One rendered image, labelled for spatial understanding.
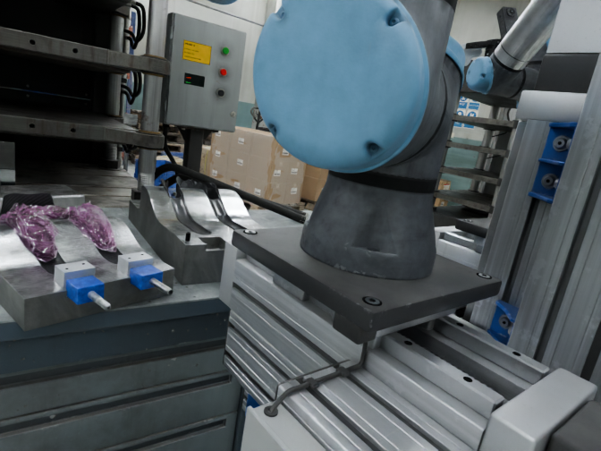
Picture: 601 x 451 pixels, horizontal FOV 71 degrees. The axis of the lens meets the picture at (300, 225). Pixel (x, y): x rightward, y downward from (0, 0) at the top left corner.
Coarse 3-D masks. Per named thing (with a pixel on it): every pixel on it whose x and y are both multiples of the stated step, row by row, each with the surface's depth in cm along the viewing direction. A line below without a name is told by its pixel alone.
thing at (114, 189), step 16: (16, 160) 190; (32, 160) 196; (48, 160) 197; (16, 176) 162; (32, 176) 166; (48, 176) 170; (64, 176) 175; (80, 176) 180; (96, 176) 185; (112, 176) 190; (128, 176) 197; (80, 192) 154; (96, 192) 157; (112, 192) 161; (128, 192) 166
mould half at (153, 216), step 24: (144, 192) 112; (192, 192) 116; (144, 216) 112; (168, 216) 105; (192, 216) 109; (240, 216) 116; (168, 240) 95; (192, 240) 89; (168, 264) 95; (192, 264) 88; (216, 264) 91
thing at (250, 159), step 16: (240, 128) 543; (224, 144) 531; (240, 144) 511; (256, 144) 492; (272, 144) 475; (224, 160) 533; (240, 160) 513; (256, 160) 493; (272, 160) 477; (288, 160) 494; (224, 176) 537; (240, 176) 515; (256, 176) 494; (272, 176) 483; (288, 176) 503; (256, 192) 498; (272, 192) 491; (288, 192) 511; (256, 208) 485
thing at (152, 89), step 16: (160, 0) 136; (112, 16) 189; (160, 16) 138; (112, 32) 191; (160, 32) 139; (112, 48) 192; (160, 48) 141; (112, 80) 196; (144, 80) 143; (160, 80) 144; (112, 96) 198; (144, 96) 144; (160, 96) 146; (112, 112) 200; (144, 112) 145; (144, 128) 146; (112, 144) 204; (112, 160) 205; (144, 160) 149; (144, 176) 150
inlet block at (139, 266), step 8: (120, 256) 77; (128, 256) 77; (136, 256) 78; (144, 256) 78; (120, 264) 77; (128, 264) 75; (136, 264) 76; (144, 264) 78; (152, 264) 79; (128, 272) 75; (136, 272) 74; (144, 272) 75; (152, 272) 75; (160, 272) 76; (136, 280) 74; (144, 280) 74; (152, 280) 74; (160, 280) 76; (144, 288) 74; (160, 288) 73; (168, 288) 72
